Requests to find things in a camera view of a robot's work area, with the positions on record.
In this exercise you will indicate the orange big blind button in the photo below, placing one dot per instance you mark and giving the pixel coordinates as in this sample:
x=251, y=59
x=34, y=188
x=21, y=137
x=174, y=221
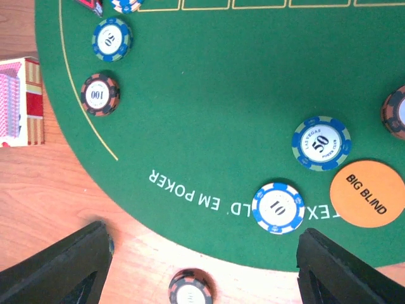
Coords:
x=367, y=194

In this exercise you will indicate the white blue 10 chip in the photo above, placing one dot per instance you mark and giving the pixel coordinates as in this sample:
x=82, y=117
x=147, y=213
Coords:
x=278, y=208
x=126, y=6

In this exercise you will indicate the red playing card deck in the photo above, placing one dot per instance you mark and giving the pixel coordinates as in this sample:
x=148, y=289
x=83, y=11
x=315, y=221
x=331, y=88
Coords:
x=22, y=107

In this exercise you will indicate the triangular all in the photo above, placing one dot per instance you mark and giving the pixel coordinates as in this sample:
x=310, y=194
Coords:
x=96, y=6

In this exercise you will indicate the round green poker mat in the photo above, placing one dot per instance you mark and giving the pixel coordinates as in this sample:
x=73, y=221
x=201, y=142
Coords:
x=210, y=95

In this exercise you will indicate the blue 50 chip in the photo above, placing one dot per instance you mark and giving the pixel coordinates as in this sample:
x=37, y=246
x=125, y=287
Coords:
x=321, y=143
x=112, y=39

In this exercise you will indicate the brown 100 chip stack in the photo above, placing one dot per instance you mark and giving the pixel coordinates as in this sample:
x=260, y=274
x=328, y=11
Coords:
x=191, y=286

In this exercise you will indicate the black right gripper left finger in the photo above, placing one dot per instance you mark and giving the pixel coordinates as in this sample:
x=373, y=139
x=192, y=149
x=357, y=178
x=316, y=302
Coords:
x=73, y=270

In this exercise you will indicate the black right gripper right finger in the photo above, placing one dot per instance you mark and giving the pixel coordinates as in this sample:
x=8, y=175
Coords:
x=328, y=273

